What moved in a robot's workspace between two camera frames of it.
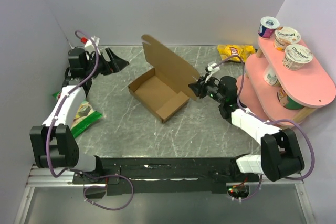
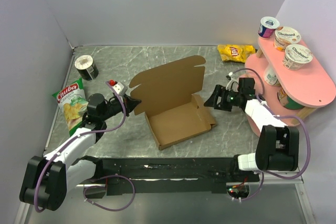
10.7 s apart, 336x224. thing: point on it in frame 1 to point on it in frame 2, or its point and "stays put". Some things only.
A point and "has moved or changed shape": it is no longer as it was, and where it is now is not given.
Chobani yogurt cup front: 296,55 stays put
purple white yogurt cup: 267,27 stays put
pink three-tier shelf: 272,92 stays put
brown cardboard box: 165,88 has moved or changed shape
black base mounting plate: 164,174 stays put
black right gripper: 199,88 to 212,100
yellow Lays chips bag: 235,52 stays put
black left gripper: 115,64 to 129,104
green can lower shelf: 287,102 stays put
